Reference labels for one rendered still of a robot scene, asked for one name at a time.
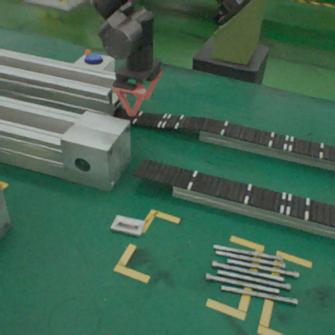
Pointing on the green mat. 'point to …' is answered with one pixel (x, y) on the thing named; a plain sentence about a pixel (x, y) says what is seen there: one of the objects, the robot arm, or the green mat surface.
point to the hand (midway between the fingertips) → (138, 104)
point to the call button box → (99, 63)
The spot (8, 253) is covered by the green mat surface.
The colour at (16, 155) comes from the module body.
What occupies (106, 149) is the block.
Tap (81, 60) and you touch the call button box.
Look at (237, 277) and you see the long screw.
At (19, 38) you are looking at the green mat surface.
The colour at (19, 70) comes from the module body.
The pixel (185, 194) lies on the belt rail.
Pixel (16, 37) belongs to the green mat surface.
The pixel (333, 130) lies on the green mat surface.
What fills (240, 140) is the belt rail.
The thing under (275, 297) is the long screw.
